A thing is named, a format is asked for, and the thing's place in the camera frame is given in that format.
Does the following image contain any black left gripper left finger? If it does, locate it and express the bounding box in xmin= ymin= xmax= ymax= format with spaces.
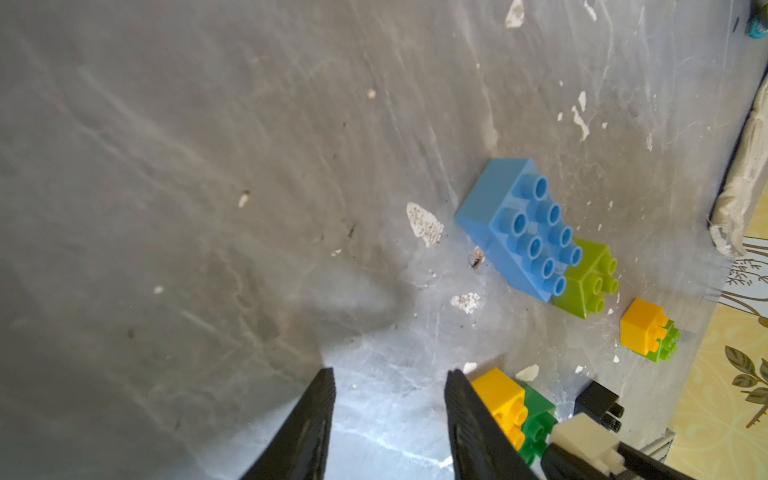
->
xmin=241 ymin=368 xmax=336 ymax=480

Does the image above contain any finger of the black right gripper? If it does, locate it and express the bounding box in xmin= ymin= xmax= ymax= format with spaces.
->
xmin=618 ymin=442 xmax=693 ymax=480
xmin=540 ymin=444 xmax=624 ymax=480

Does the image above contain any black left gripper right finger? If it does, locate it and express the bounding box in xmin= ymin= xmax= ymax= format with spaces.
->
xmin=444 ymin=369 xmax=537 ymax=480

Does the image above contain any dark green lego brick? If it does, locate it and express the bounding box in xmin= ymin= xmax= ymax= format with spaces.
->
xmin=519 ymin=385 xmax=558 ymax=466

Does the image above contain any yellow lego brick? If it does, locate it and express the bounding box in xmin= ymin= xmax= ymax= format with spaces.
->
xmin=471 ymin=368 xmax=529 ymax=451

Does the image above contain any black lego brick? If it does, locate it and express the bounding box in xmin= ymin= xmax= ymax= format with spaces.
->
xmin=573 ymin=381 xmax=625 ymax=433

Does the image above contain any lime green lego brick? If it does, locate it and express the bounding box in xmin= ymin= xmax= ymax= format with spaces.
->
xmin=552 ymin=237 xmax=619 ymax=319

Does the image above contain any large blue lego brick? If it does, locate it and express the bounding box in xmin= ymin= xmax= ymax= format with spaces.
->
xmin=455 ymin=158 xmax=583 ymax=302

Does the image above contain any small green lego brick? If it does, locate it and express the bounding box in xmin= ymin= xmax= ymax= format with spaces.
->
xmin=645 ymin=320 xmax=681 ymax=363

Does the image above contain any teal grey work glove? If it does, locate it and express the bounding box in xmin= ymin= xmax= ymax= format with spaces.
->
xmin=747 ymin=1 xmax=767 ymax=39

